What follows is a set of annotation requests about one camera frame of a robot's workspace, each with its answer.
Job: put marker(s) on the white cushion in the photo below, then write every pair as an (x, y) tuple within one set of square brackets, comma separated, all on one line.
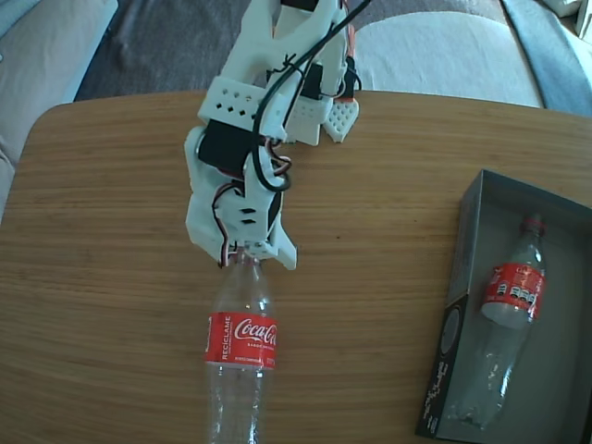
[(462, 55)]

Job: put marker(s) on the grey cardboard box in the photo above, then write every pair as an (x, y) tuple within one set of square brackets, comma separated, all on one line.
[(569, 324)]

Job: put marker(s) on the grey-blue blanket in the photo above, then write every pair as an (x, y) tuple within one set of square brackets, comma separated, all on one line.
[(555, 69)]

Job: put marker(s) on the orange and black clamp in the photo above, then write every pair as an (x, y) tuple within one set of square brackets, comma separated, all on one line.
[(352, 78)]

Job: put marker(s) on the clear bottle red label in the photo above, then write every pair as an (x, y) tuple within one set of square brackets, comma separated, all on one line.
[(513, 287), (240, 337)]

